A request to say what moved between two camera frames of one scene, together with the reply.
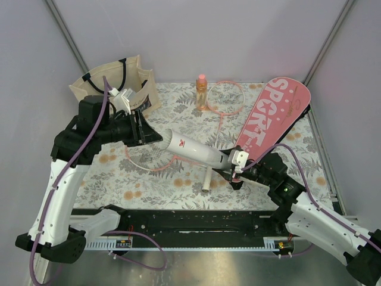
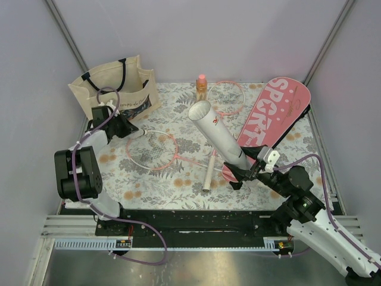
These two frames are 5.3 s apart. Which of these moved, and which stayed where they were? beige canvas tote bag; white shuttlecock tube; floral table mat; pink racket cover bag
Moved: white shuttlecock tube
Stayed: beige canvas tote bag; floral table mat; pink racket cover bag
